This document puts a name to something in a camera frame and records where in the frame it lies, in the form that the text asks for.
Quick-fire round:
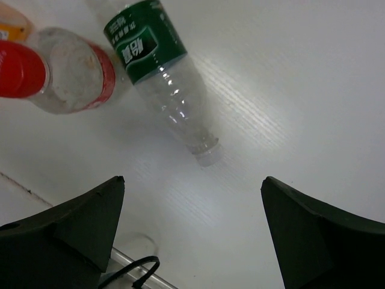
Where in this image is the orange juice bottle gold cap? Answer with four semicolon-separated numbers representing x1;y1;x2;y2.
0;1;34;42

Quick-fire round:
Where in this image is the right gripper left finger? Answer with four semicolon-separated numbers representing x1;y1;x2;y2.
1;176;125;288

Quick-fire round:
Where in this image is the clear bottle red cap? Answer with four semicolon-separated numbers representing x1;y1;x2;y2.
1;27;119;114

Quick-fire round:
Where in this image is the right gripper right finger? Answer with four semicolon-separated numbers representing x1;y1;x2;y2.
261;176;384;288

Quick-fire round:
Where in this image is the clear bottle dark green label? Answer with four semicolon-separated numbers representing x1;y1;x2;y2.
93;1;221;167

